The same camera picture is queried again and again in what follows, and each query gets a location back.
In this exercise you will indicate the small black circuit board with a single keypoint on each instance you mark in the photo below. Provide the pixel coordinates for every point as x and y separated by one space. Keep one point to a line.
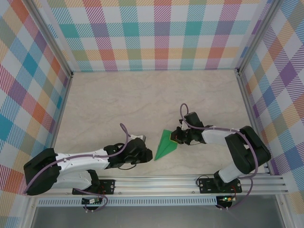
91 201

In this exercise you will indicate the aluminium side rail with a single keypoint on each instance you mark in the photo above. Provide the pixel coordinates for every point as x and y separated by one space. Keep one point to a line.
251 118
60 118

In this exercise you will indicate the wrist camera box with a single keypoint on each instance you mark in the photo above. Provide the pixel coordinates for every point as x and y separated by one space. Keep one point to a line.
140 137
181 125

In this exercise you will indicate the green paper sheet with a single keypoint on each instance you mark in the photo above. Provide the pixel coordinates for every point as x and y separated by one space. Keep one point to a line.
165 148

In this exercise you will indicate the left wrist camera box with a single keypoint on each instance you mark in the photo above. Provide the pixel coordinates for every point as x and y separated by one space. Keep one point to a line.
140 137

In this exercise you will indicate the circuit board with green light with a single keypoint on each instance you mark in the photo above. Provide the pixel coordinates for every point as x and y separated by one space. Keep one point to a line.
226 199

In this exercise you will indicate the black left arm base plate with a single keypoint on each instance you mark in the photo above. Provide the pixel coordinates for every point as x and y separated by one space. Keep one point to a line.
108 186

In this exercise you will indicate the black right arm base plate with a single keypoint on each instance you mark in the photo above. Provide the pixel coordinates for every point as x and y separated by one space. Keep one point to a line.
205 186

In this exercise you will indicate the aluminium frame post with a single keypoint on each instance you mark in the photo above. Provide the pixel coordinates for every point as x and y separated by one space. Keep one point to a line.
51 38
259 35

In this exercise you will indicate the grey metal base panel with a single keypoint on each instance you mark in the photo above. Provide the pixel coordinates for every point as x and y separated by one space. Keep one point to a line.
154 217

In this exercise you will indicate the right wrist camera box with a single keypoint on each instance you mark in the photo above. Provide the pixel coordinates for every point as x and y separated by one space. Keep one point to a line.
181 125

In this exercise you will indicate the aluminium mounting rail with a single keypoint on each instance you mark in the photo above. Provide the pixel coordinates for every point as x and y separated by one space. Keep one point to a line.
154 186

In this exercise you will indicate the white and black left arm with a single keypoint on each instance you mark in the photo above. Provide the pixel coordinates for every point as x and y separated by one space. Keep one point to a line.
78 166

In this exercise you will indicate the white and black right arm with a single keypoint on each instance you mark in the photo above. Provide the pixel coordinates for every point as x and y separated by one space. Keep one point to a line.
213 136

